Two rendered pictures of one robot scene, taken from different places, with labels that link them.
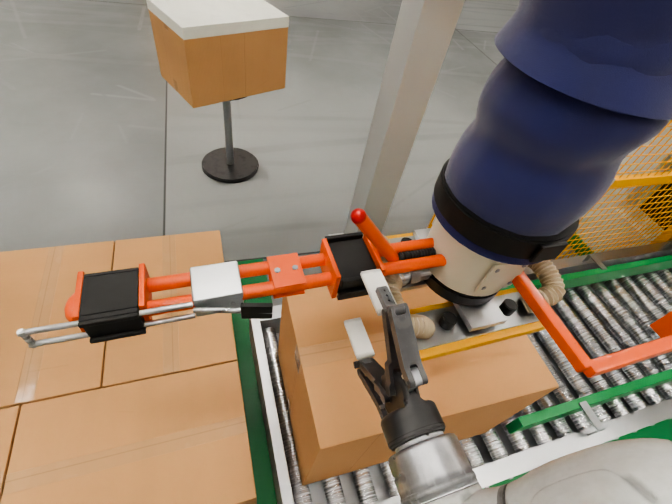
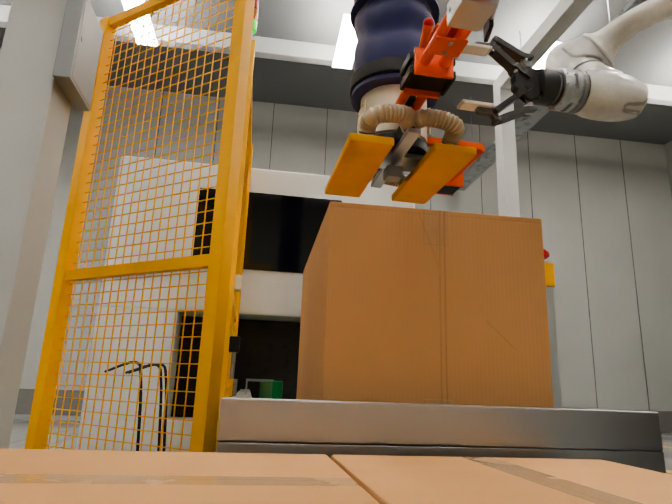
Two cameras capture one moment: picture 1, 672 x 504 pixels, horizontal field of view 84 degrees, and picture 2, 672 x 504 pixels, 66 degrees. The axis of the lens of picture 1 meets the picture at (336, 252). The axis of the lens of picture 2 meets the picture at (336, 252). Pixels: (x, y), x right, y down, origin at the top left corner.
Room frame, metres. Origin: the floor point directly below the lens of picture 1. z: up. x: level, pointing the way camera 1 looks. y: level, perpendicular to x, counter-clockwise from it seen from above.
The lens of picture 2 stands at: (0.27, 0.93, 0.63)
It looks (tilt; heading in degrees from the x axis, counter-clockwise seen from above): 14 degrees up; 288
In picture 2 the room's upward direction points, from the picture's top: 2 degrees clockwise
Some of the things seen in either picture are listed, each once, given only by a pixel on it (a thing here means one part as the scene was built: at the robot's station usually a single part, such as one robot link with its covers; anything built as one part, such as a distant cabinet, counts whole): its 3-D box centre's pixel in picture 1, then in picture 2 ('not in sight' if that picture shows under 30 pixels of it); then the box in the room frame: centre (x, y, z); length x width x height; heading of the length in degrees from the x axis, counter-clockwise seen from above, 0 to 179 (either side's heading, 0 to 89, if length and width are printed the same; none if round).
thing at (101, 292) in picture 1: (115, 298); not in sight; (0.24, 0.28, 1.27); 0.08 x 0.07 x 0.05; 118
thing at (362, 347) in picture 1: (358, 338); (475, 106); (0.31, -0.07, 1.20); 0.07 x 0.03 x 0.01; 28
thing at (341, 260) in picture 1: (350, 264); (427, 74); (0.40, -0.03, 1.27); 0.10 x 0.08 x 0.06; 28
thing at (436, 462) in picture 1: (429, 467); (564, 90); (0.13, -0.17, 1.27); 0.09 x 0.06 x 0.09; 118
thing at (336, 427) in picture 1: (394, 366); (396, 335); (0.51, -0.24, 0.75); 0.60 x 0.40 x 0.40; 116
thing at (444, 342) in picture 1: (476, 317); (429, 171); (0.44, -0.29, 1.16); 0.34 x 0.10 x 0.05; 118
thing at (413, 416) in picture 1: (404, 405); (533, 85); (0.19, -0.13, 1.27); 0.09 x 0.07 x 0.08; 28
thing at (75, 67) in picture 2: not in sight; (80, 52); (1.51, -0.17, 1.62); 0.20 x 0.05 x 0.30; 117
